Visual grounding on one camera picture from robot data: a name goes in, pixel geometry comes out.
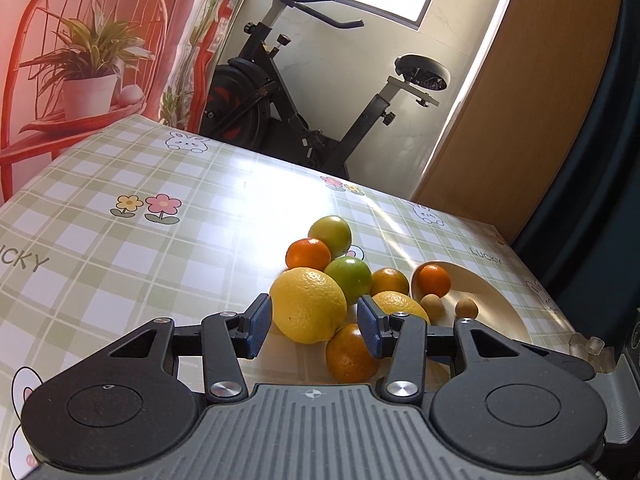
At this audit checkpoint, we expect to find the large yellow lemon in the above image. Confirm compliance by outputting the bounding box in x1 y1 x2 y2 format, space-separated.
372 290 431 324

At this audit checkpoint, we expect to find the dark orange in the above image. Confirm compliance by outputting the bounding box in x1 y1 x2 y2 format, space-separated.
326 323 381 384

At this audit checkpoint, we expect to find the dark orange brownish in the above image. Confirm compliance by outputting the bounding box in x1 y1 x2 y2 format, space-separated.
370 268 410 296

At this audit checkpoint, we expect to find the bright orange tangerine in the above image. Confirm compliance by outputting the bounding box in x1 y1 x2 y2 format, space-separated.
418 263 451 298

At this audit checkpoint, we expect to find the green apple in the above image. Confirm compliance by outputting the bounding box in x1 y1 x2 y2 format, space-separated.
324 256 372 304

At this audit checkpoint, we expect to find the beige round plate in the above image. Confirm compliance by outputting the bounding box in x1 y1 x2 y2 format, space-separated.
410 261 532 342

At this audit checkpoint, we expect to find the small orange tangerine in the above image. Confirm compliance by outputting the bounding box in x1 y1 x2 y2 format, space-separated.
285 237 332 271

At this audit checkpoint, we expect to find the yellow-green apple far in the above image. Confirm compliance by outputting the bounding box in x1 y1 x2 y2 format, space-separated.
308 214 352 259

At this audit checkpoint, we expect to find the dark teal curtain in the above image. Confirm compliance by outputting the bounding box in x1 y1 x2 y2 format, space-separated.
513 0 639 350

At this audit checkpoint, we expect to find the wooden panel door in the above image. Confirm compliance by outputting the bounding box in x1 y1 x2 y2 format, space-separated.
412 0 620 242

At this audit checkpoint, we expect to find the black exercise bike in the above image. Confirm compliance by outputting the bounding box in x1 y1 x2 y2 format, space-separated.
199 0 454 181

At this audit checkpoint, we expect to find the red printed backdrop curtain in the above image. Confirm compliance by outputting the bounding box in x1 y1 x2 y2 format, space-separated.
1 0 242 198

